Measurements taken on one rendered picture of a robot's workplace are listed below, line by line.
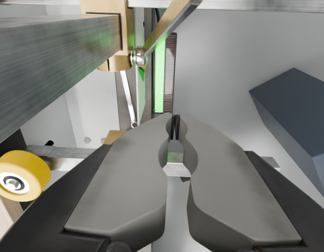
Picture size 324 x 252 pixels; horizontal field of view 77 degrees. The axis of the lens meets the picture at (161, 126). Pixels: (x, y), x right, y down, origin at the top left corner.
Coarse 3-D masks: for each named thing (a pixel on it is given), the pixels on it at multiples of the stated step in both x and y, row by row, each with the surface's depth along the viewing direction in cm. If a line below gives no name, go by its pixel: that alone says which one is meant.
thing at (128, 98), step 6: (120, 72) 42; (126, 78) 42; (126, 84) 43; (126, 90) 43; (126, 96) 44; (132, 102) 45; (132, 108) 46; (132, 114) 46; (132, 120) 47; (132, 126) 48
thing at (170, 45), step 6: (168, 36) 38; (174, 36) 38; (168, 42) 39; (174, 42) 39; (168, 48) 39; (174, 48) 39; (168, 54) 40; (174, 54) 40; (168, 60) 40; (168, 66) 41; (168, 72) 42; (168, 78) 42; (168, 84) 43; (168, 90) 43; (168, 96) 44; (168, 102) 45; (168, 108) 46
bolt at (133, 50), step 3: (132, 48) 25; (135, 48) 26; (132, 51) 25; (135, 51) 25; (132, 54) 25; (135, 54) 25; (132, 57) 25; (135, 57) 25; (147, 57) 27; (132, 60) 26; (135, 60) 26; (147, 60) 27; (132, 63) 26; (135, 63) 26; (144, 69) 37
